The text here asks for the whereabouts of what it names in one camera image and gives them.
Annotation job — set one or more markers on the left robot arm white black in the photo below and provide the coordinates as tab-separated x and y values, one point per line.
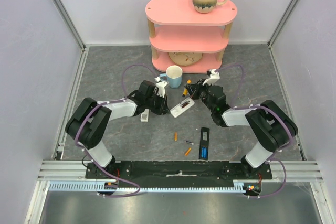
88	123

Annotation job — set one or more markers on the light blue cable duct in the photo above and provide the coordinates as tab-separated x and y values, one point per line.
107	187

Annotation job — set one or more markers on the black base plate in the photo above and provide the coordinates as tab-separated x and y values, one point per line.
186	173

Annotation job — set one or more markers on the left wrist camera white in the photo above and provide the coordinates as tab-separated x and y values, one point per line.
161	86

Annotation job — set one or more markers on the slim white remote control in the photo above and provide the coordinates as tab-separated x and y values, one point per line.
145	116

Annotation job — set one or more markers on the light blue mug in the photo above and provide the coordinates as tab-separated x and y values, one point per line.
173	76

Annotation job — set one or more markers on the aluminium frame post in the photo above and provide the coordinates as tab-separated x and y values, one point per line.
284	18
69	23

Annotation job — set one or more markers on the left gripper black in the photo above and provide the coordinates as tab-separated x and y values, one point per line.
163	108

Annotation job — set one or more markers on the beige patterned plate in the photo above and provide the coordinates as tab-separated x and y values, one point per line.
185	58

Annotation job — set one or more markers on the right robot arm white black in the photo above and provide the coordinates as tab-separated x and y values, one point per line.
272	127

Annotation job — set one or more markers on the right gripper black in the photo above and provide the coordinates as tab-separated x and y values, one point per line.
196	91

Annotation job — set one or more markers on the right aluminium frame post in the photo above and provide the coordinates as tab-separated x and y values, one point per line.
284	18

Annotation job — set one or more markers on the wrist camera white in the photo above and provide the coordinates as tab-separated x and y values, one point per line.
161	86
212	77

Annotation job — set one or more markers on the wide white remote control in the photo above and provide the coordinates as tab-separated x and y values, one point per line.
177	110

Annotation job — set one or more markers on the left aluminium frame post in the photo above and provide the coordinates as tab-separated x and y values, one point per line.
69	23

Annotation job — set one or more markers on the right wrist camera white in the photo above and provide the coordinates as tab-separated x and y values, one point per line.
212	77

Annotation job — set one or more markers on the pink three tier shelf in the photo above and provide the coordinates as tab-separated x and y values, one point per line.
175	26

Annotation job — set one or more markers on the black remote control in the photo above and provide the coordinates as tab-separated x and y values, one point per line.
204	141

